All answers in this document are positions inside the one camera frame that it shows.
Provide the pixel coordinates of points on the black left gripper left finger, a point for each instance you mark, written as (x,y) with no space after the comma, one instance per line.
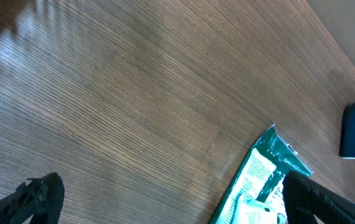
(41,201)

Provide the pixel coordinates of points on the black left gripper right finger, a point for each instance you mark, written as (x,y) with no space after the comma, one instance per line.
(307,202)

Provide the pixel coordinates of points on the green 3M gloves packet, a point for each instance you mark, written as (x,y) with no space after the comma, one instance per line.
(260,175)

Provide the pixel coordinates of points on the light green wipes pack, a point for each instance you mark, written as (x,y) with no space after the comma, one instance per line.
(250,211)

